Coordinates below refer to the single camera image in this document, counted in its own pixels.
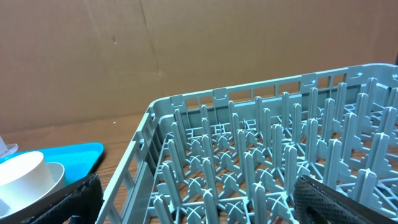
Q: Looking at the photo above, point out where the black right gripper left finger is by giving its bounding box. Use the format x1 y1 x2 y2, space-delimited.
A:
21 174 104 224

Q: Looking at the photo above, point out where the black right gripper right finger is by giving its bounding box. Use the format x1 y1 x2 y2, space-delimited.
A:
293 175 395 224

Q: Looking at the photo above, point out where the teal plastic tray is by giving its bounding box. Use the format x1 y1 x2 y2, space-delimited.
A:
0 142 106 187

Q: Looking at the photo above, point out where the white ceramic cup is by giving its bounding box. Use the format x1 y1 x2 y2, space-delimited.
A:
1 151 55 210

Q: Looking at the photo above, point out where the grey saucer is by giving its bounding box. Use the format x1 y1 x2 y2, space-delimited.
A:
1 162 65 219

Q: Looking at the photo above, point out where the clear plastic bin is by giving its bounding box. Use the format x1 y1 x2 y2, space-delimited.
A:
0 137 19 158

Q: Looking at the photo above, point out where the grey plastic dish rack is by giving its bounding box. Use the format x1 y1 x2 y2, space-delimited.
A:
97 63 397 223

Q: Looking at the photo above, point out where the brown cardboard backdrop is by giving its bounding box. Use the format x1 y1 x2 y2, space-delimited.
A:
1 0 397 133

